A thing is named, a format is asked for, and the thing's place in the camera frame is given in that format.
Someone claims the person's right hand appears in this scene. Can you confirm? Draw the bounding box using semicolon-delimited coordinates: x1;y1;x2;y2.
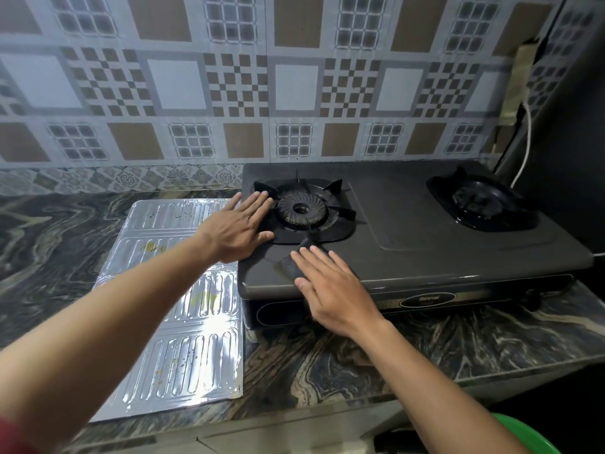
289;246;386;339

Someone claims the person's left hand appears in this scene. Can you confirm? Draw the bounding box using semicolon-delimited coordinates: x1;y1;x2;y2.
196;190;276;265

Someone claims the dark grey cleaning cloth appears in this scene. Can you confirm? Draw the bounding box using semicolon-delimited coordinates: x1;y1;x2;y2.
278;237;332;285

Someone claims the person's left forearm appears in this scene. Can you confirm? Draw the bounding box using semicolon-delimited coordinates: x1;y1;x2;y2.
0;234;222;454

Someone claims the person's right forearm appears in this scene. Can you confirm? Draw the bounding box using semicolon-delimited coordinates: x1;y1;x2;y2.
352;320;531;454

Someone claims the black pan support grate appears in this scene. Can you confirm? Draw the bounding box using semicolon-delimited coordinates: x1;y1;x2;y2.
253;172;359;246
425;166;540;233

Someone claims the round black burner head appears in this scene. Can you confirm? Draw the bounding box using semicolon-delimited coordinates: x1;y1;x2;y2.
276;191;330;230
452;186;503;219

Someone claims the black two-burner gas stove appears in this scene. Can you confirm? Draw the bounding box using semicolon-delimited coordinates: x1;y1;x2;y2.
236;158;595;332

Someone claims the silver foil splatter sheet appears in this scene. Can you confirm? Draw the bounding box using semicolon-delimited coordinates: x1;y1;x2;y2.
89;198;245;423

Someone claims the green plastic basin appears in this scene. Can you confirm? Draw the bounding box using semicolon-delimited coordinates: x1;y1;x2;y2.
491;413;564;454

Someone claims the beige tape strip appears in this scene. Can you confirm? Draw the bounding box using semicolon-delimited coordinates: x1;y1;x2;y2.
499;39;542;126

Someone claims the red sleeve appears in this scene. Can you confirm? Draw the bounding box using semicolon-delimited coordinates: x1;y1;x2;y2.
0;417;42;454

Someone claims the white cable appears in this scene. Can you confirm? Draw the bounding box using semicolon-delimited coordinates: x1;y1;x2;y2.
510;101;533;189

